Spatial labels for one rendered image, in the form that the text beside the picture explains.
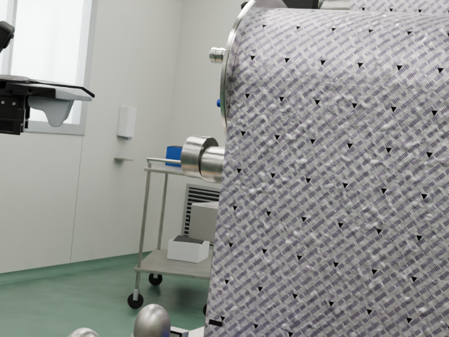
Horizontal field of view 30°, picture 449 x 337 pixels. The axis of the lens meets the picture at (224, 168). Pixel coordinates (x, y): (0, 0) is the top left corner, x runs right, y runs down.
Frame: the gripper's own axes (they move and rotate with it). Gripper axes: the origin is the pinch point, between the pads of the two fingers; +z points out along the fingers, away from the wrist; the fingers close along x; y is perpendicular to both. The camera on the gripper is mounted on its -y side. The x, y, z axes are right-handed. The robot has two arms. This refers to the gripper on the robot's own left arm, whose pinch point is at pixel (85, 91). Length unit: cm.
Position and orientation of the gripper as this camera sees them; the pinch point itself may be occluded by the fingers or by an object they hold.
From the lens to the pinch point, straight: 129.3
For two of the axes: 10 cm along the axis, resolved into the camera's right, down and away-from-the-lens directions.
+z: 9.9, 1.1, 0.8
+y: -1.2, 9.8, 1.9
